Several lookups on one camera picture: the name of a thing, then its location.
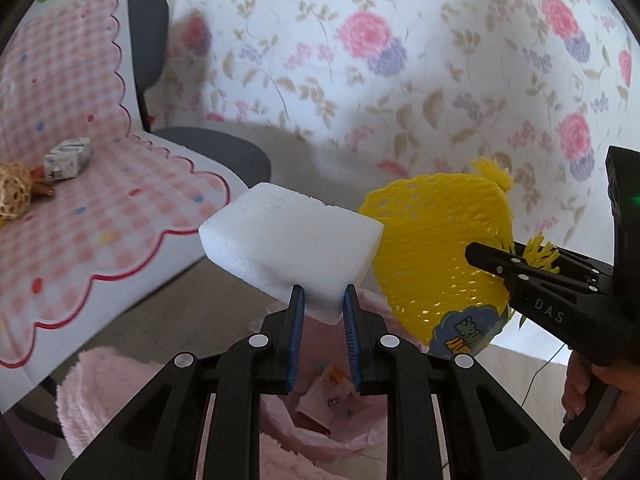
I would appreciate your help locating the white foam block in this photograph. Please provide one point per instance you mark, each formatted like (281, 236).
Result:
(273, 239)

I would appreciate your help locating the yellow foam fruit net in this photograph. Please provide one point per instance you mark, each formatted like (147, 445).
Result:
(434, 293)

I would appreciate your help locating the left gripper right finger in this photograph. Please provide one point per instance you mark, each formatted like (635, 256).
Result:
(445, 418)

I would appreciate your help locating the white milk carton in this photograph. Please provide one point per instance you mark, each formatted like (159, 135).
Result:
(67, 159)

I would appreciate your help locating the pink fluffy rug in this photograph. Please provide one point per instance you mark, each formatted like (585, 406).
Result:
(95, 389)

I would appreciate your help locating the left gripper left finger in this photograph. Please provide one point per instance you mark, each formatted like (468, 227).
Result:
(199, 418)

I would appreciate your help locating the pink checkered cloth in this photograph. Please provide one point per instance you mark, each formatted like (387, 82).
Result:
(125, 225)

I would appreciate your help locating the orange cloth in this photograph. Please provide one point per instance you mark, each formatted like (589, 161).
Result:
(37, 175)

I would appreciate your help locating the woven bamboo basket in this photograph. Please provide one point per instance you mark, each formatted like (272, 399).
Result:
(16, 190)

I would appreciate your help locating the person's right hand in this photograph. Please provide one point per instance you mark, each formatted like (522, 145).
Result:
(622, 421)

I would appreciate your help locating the grey office chair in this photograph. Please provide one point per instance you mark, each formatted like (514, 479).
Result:
(149, 25)

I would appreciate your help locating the floral pattern sheet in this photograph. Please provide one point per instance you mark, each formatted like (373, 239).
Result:
(347, 95)

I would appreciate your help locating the pink trash bag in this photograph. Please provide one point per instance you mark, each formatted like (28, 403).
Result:
(324, 417)

